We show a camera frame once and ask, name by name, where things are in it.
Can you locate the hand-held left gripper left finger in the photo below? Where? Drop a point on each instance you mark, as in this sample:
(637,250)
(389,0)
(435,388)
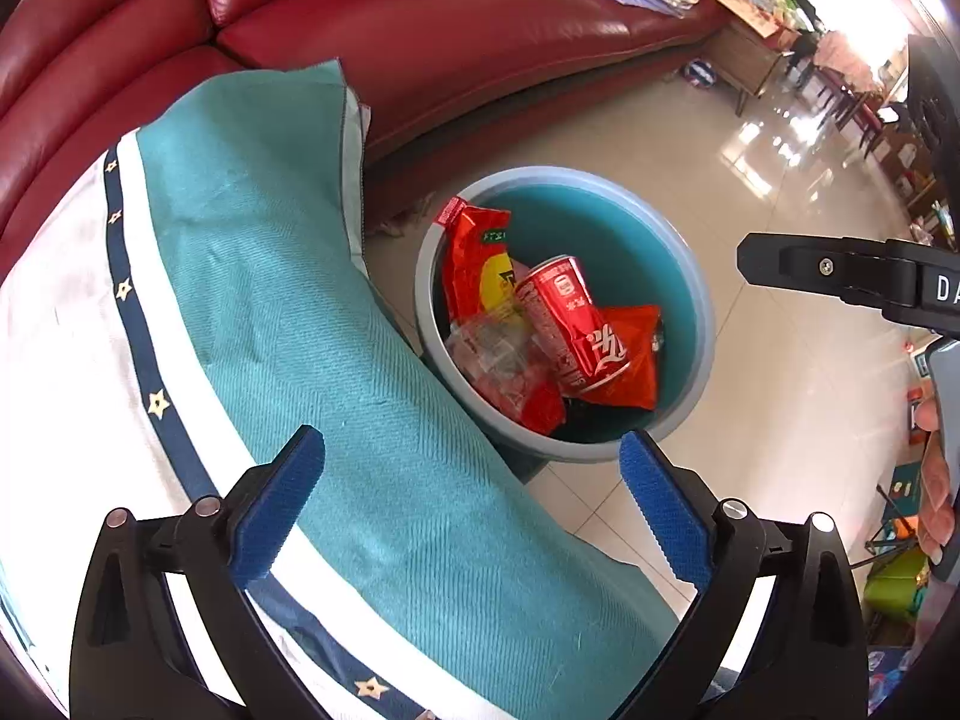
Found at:
(277,510)

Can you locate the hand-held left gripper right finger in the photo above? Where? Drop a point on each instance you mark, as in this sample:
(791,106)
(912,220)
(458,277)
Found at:
(667,510)

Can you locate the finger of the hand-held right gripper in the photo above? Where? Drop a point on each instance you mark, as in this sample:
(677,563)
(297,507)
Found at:
(810,266)

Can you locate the orange snack packet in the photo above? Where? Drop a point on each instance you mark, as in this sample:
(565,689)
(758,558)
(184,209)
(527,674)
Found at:
(630,360)

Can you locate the blue round bin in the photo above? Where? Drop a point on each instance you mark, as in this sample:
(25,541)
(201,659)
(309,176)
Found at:
(637,240)

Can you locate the red drink can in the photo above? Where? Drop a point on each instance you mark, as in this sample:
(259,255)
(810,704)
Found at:
(562,315)

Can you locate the red yellow snack bag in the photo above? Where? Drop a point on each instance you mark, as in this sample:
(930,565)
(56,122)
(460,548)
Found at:
(476,255)

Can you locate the person's right hand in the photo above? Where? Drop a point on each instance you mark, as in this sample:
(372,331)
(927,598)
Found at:
(937,487)

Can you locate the black appliance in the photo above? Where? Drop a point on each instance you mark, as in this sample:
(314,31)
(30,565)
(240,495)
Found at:
(934,112)

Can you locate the teal printed blanket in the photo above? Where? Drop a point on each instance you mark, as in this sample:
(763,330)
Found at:
(300,315)

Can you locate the pink cloth covered table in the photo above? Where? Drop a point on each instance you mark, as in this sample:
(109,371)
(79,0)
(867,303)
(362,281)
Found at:
(844,60)

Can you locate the wooden cabinet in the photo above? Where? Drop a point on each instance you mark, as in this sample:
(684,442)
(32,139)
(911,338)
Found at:
(750,52)

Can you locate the small colourful floor object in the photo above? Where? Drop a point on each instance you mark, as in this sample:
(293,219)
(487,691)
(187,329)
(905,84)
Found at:
(697,73)

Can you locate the dark red leather sofa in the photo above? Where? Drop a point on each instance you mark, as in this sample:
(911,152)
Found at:
(450,37)

